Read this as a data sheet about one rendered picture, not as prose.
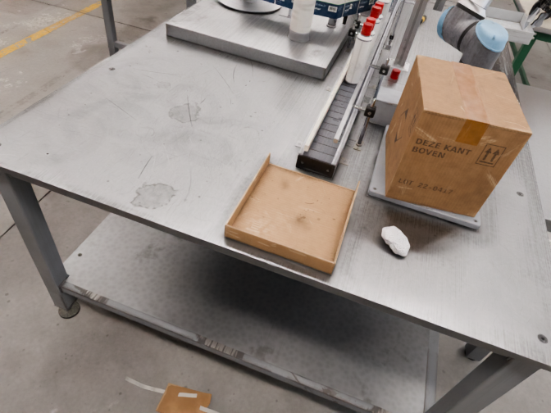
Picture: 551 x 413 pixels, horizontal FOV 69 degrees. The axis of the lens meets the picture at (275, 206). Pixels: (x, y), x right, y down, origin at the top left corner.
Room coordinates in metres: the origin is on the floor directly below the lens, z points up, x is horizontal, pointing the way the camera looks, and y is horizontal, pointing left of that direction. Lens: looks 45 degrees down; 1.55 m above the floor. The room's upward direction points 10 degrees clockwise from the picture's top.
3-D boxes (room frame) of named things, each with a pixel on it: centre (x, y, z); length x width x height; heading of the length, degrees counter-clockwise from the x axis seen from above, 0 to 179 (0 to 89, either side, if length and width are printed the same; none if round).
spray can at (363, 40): (1.38, -0.19, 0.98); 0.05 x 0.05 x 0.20
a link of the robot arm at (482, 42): (1.53, -0.63, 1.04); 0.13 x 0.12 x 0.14; 35
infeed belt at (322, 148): (1.70, -0.26, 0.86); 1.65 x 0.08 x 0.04; 168
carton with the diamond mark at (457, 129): (0.96, -0.41, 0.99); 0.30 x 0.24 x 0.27; 176
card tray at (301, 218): (0.72, -0.05, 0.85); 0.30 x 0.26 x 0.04; 168
